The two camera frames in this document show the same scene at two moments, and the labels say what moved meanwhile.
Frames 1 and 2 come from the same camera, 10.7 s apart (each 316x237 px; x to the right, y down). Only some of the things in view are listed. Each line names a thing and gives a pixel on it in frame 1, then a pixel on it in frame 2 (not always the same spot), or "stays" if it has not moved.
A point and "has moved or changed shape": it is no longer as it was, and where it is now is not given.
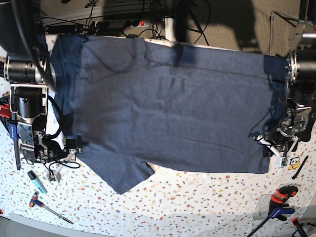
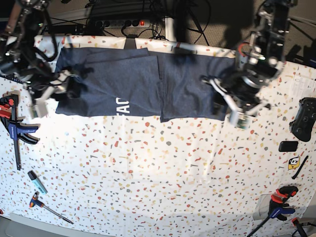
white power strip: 127,23 stays
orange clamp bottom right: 295,222 stays
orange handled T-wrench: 34,201 stays
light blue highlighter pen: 32,177 stays
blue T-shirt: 138,106 has moved or changed shape
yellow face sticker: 294,163 stays
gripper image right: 280,133 → 240,91
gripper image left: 47,149 → 65,85
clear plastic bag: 261,209 stays
